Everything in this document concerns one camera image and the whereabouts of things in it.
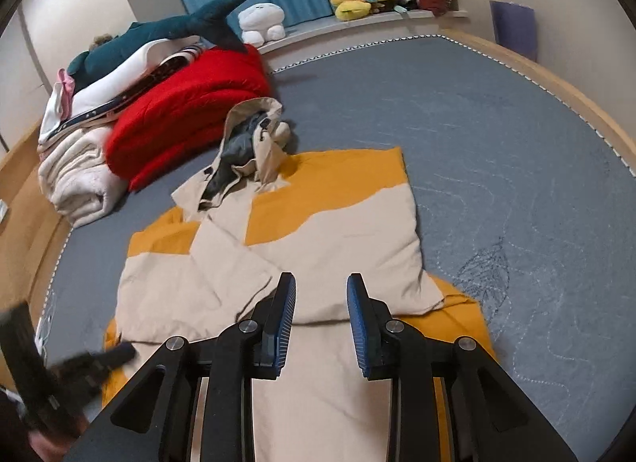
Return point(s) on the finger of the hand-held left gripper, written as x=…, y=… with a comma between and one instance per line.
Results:
x=99, y=360

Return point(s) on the white window ledge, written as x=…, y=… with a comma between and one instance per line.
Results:
x=357, y=27

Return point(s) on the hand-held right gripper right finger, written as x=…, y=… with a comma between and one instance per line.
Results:
x=357, y=323

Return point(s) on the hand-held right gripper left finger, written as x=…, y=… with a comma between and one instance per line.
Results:
x=285, y=323

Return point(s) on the wooden bed frame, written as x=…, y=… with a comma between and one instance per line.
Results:
x=571, y=94

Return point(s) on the teal shark plush toy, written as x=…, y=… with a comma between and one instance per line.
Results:
x=149, y=37

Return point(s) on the person's left forearm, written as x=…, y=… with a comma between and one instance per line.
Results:
x=47, y=449

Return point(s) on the grey bed mattress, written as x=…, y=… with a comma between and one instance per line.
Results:
x=487, y=154

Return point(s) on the red folded blanket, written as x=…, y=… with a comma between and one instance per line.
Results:
x=184, y=114

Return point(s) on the white roll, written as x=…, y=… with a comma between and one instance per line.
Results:
x=89, y=94

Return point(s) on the white plush toy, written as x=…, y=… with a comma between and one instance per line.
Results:
x=261, y=24

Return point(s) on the purple box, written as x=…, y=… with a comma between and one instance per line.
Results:
x=514, y=29

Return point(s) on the beige and orange jacket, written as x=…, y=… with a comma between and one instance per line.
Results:
x=338, y=228

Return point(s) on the white folded blanket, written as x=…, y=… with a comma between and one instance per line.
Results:
x=79, y=178

